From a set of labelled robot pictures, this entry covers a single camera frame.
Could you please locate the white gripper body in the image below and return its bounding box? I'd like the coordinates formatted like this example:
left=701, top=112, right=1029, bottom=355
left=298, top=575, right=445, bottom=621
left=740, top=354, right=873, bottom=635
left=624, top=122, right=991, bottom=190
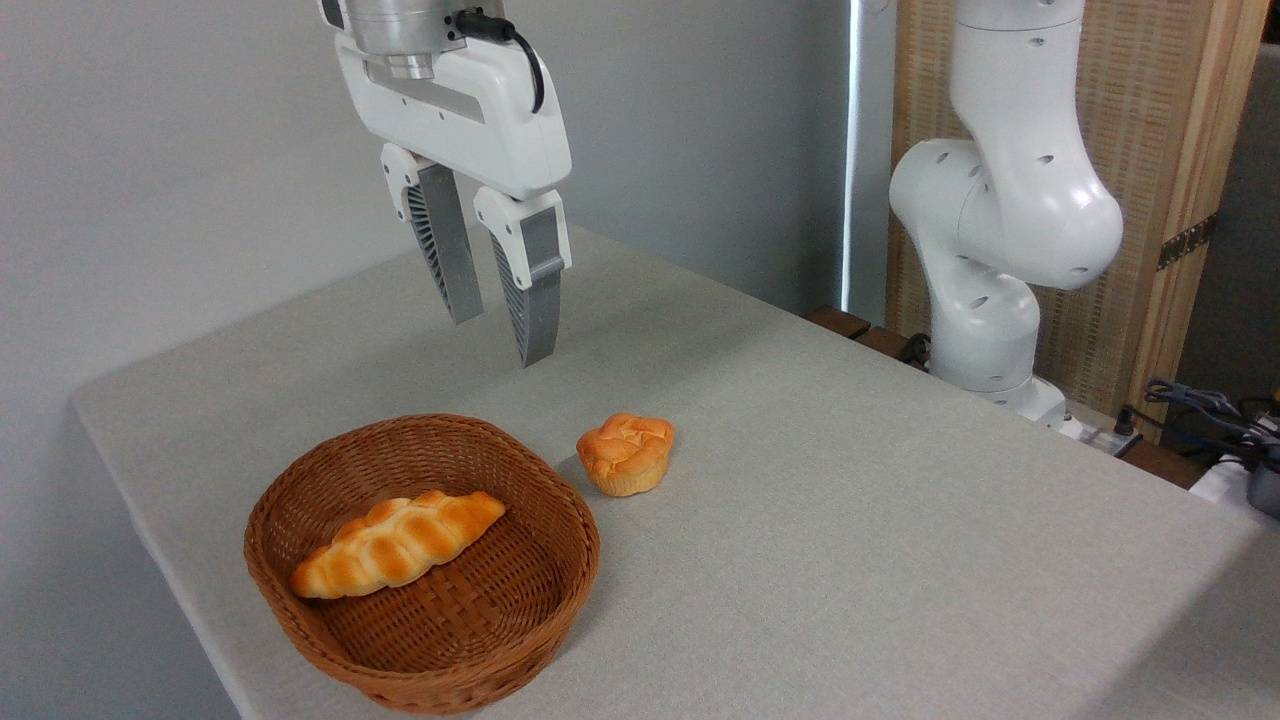
left=333, top=33, right=574, bottom=201

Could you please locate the wooden rattan folding screen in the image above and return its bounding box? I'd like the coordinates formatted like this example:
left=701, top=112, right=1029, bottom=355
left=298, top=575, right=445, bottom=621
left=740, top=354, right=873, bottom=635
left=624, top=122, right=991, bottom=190
left=885, top=0, right=1271, bottom=441

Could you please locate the dark metal screen hinge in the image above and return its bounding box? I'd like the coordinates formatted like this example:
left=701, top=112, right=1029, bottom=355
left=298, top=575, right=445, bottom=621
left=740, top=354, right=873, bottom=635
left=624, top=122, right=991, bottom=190
left=1157, top=213, right=1218, bottom=271

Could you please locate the brown wicker basket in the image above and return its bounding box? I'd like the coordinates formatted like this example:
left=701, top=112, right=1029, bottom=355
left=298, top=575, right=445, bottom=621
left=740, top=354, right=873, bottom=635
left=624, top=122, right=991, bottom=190
left=243, top=413, right=602, bottom=716

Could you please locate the grey tablecloth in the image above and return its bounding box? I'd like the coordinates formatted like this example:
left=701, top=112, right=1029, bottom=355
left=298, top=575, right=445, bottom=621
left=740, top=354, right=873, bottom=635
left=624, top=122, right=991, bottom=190
left=70, top=222, right=1280, bottom=720

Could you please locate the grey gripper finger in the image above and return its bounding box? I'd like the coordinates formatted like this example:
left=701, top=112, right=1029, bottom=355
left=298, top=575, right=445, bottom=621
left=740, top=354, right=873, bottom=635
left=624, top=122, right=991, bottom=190
left=473, top=186, right=573, bottom=369
left=380, top=143, right=485, bottom=325

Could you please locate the braided golden bread loaf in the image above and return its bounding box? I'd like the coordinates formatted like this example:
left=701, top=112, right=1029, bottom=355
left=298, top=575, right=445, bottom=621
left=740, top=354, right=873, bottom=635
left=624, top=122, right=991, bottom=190
left=290, top=489, right=507, bottom=600

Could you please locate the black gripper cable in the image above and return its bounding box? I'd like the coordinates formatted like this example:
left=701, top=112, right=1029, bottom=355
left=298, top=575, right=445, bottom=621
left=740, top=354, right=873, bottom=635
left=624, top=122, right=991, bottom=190
left=455, top=10, right=547, bottom=115

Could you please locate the bundle of dark cables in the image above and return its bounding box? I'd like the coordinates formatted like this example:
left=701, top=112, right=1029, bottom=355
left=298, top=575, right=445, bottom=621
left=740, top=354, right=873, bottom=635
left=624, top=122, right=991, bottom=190
left=1115, top=377, right=1280, bottom=471

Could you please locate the muffin-shaped orange bread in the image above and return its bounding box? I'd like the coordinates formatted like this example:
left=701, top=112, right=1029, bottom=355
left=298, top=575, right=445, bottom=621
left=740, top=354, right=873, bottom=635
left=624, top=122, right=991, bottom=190
left=576, top=412, right=677, bottom=498

